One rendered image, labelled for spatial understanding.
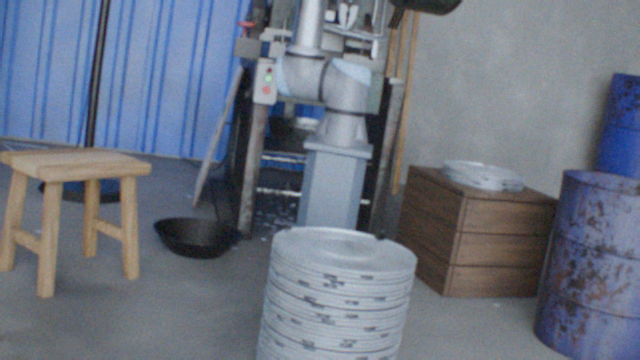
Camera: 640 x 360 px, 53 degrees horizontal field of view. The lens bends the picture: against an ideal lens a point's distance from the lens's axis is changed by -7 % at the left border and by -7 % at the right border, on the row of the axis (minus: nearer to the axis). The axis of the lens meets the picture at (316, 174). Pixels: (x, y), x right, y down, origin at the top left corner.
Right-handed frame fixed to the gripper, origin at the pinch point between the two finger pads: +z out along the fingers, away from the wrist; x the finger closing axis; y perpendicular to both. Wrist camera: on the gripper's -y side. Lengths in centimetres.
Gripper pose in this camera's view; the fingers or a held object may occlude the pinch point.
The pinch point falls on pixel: (345, 26)
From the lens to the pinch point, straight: 240.2
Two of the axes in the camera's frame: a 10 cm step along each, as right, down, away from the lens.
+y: -1.9, -2.0, 9.6
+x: -9.7, -1.1, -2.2
